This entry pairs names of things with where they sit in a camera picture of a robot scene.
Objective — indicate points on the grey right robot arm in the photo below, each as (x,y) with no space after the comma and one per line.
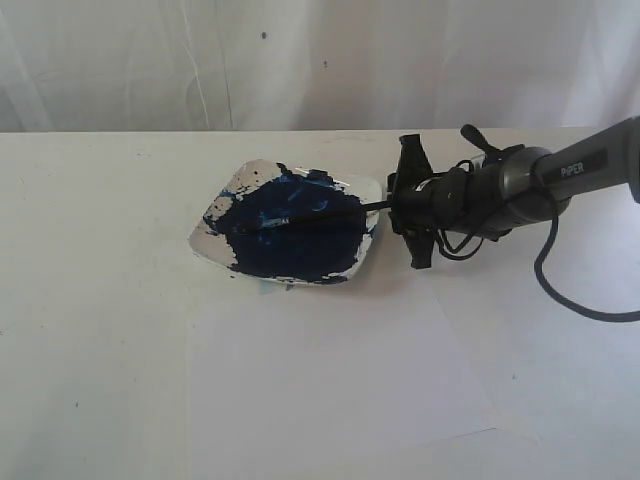
(506,188)

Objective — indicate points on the black paintbrush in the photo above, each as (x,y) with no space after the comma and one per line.
(314,216)

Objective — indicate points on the white paper sheet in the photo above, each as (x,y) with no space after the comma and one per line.
(287,382)

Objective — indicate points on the white square paint plate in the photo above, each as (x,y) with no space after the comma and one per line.
(234,230)

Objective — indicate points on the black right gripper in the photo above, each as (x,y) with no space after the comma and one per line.
(442,211)

